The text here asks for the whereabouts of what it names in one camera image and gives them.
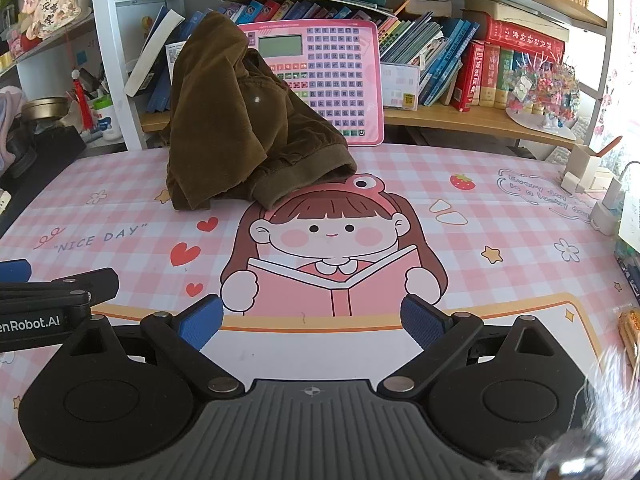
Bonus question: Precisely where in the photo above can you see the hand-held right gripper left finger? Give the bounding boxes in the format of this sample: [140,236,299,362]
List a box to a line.
[62,294,247,397]

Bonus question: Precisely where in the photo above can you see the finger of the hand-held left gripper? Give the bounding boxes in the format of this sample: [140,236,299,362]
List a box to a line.
[0,259,32,284]
[0,267,120,307]

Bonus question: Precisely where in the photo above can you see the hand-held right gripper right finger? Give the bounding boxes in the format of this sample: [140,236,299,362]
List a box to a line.
[377,294,558,397]

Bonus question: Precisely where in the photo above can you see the brown corduroy pants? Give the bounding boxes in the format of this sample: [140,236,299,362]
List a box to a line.
[160,10,359,212]

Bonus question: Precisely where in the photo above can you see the pink checked cartoon desk mat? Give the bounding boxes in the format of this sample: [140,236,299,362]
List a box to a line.
[0,142,631,466]

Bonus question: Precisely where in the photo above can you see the black bag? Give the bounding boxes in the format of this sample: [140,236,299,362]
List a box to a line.
[0,120,87,192]

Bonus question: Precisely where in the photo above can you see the white jar with green lid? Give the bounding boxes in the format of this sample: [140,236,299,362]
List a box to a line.
[92,98,121,142]

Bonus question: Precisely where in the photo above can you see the metal bowl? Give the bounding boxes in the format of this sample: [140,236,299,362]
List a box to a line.
[22,97,69,122]

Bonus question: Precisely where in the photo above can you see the red tassel ornament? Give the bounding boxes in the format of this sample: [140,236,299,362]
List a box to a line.
[70,70,96,132]

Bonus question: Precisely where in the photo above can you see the grey furry cuff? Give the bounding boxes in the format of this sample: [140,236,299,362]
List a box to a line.
[492,345,640,480]

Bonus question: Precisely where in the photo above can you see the orange patterned packet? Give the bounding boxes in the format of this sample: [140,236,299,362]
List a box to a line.
[617,310,640,357]

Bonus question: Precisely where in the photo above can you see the white and wood bookshelf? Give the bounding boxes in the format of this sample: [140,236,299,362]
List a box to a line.
[0,0,615,152]

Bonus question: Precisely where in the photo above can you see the white desk organiser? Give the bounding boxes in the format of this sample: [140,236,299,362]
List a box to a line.
[560,135,624,194]

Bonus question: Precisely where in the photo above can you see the white power adapter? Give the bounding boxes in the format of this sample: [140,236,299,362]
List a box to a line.
[590,160,640,237]

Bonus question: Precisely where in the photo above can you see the white barcode packet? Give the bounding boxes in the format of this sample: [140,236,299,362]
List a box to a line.
[381,62,421,110]

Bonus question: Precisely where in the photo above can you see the thick white-paged book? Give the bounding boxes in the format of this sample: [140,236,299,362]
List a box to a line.
[124,7,186,99]

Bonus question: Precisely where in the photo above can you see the white orange blue carton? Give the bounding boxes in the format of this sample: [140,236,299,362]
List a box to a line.
[164,41,187,81]

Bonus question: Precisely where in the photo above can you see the pink learning tablet toy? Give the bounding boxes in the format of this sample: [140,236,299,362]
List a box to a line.
[235,19,386,147]

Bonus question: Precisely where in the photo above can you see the row of books on shelf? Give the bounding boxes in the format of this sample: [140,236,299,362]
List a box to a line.
[505,57,584,141]

